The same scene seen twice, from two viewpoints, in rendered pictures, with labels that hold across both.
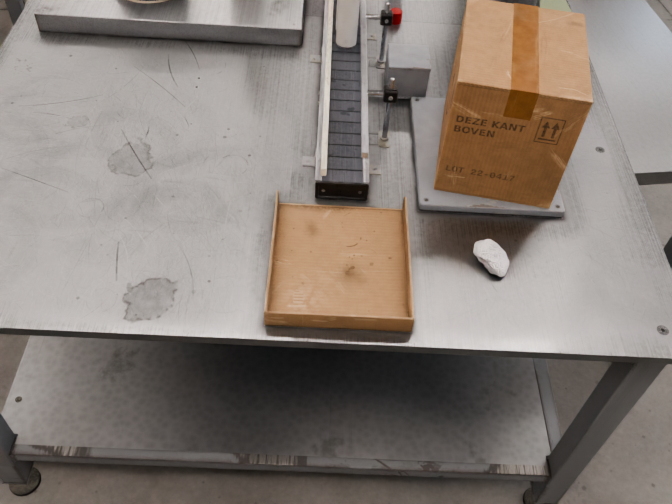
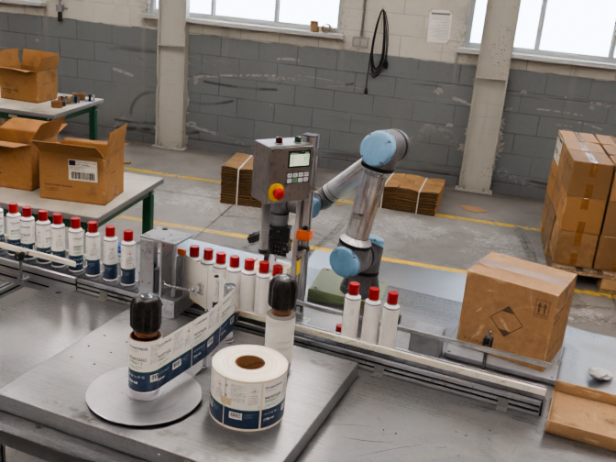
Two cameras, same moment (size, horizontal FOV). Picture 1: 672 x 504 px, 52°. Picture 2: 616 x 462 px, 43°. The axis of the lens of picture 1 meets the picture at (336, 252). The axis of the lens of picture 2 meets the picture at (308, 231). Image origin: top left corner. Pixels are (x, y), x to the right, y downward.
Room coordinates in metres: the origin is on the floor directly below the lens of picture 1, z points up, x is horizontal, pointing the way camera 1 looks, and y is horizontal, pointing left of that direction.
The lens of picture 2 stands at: (0.89, 2.19, 2.04)
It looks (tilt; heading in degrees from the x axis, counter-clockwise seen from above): 19 degrees down; 293
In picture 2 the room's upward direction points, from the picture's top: 5 degrees clockwise
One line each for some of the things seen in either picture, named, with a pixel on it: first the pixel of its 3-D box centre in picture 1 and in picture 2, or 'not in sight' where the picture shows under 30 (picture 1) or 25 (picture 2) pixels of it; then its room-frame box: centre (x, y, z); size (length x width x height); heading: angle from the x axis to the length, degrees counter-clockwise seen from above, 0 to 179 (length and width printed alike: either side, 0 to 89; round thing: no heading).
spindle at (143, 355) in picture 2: not in sight; (145, 345); (1.99, 0.64, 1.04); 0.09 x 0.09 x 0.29
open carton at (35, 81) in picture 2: not in sight; (26, 75); (5.45, -2.59, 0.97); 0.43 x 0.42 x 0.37; 98
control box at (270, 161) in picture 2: not in sight; (282, 170); (1.95, -0.04, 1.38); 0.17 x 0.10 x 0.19; 58
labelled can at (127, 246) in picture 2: not in sight; (127, 258); (2.48, 0.06, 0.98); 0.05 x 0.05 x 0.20
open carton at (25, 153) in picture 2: not in sight; (16, 147); (3.90, -0.88, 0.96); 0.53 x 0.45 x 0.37; 103
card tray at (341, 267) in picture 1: (340, 256); (603, 418); (0.84, -0.01, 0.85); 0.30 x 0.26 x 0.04; 2
